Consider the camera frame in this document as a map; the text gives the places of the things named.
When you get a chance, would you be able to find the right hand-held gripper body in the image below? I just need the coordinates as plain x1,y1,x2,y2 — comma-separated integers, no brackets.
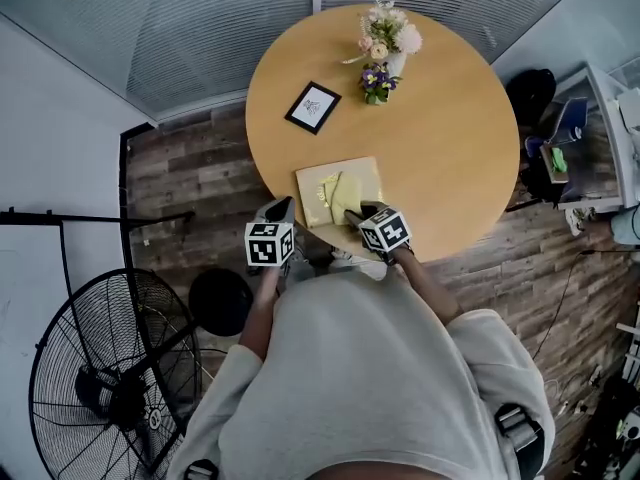
355,205,415,268

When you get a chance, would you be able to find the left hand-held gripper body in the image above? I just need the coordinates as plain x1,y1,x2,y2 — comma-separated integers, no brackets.
243,212,309,280

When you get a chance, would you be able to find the pale yellow cloth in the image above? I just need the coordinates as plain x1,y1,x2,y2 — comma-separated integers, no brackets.
318,171,367,227

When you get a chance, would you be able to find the person's left forearm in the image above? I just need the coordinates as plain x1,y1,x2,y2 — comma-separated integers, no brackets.
236,266,282,362

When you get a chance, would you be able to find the person's right forearm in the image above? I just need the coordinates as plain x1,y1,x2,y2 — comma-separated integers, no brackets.
392,246,464,327

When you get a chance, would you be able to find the person's white shoe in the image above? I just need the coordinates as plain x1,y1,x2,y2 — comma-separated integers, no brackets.
328,249,389,282

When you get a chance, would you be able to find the black round stool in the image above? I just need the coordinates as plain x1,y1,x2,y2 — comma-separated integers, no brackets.
188,267,255,339

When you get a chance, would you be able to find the small purple flower pot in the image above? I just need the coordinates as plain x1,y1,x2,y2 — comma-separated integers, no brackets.
358,61,403,107

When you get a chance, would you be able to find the person's grey sweatshirt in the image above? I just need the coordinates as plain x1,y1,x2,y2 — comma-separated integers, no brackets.
166,266,557,480

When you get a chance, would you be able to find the white vase with pink flowers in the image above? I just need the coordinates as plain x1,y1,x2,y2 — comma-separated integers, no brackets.
341,0,425,78

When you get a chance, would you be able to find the green object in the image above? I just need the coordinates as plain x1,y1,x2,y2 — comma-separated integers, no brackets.
548,146,570,174

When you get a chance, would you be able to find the black backpack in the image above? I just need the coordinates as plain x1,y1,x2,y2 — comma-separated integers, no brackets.
505,68,558,130

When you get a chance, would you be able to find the black floor fan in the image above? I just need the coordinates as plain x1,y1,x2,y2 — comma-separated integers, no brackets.
27,267,204,480

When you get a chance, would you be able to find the blue chair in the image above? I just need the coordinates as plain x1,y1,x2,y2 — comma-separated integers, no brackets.
524,96,590,159

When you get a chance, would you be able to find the white cabinet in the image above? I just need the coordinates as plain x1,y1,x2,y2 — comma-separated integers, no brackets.
555,61,640,215

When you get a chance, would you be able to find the black equipment pile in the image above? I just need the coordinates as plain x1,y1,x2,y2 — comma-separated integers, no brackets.
569,307,640,480

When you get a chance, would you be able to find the black picture frame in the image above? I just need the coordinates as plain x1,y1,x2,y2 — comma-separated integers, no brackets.
283,80,343,136

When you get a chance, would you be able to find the black metal stand frame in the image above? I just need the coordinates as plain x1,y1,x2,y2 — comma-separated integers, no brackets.
0,121,197,319

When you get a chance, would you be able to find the black floor cable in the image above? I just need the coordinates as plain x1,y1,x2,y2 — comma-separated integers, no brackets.
528,248,640,362

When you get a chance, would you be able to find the grey harness strap buckle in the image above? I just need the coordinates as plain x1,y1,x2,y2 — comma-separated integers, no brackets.
493,401,546,469
182,458,220,480

